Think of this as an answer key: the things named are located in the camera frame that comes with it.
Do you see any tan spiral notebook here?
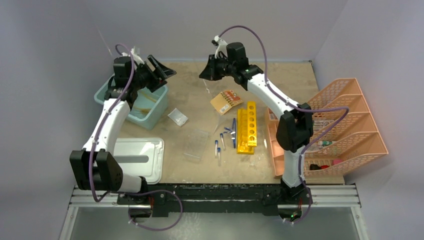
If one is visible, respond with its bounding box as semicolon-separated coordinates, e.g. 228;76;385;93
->
210;90;244;116

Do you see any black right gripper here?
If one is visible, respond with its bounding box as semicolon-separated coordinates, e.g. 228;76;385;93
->
199;55;236;83

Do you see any teal plastic bin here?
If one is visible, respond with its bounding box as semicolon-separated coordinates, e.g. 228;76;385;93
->
94;75;168;131

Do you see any yellow rubber tube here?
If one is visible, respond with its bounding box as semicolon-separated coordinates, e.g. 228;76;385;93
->
139;91;158;103

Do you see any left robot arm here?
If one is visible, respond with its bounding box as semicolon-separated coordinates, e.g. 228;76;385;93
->
69;55;177;205

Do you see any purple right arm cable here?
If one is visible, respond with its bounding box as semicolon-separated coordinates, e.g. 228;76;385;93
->
216;25;350;225

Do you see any brown test tube brush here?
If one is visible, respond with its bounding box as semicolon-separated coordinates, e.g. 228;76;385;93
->
135;107;153;117

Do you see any clear plastic funnel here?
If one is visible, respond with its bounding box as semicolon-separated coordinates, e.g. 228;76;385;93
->
212;114;228;134

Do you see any yellow test tube rack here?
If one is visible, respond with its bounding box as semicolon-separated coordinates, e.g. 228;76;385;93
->
236;101;258;155

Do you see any white plastic bin lid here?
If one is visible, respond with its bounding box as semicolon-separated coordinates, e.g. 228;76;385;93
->
114;137;165;185

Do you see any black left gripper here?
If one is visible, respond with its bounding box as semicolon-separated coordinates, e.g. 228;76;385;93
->
130;56;176;93

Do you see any clear glass tube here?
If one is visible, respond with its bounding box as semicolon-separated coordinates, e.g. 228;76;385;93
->
202;79;211;95

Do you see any white plastic pouch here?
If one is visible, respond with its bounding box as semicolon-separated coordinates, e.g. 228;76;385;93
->
167;108;189;127

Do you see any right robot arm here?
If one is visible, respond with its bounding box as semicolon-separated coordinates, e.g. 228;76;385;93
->
199;40;313;204

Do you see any aluminium rail frame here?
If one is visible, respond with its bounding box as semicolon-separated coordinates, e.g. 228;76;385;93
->
60;183;369;240

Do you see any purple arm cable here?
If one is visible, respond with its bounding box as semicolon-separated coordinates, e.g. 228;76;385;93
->
88;43;183;232
216;25;350;225

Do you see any orange plastic file organizer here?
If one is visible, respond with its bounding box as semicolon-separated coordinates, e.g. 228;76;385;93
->
267;78;389;177

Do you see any blue capped test tube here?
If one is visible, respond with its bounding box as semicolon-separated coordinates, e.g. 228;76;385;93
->
217;147;222;167
214;140;219;158
219;133;226;150

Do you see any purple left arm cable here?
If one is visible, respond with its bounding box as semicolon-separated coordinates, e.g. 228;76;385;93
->
88;43;183;232

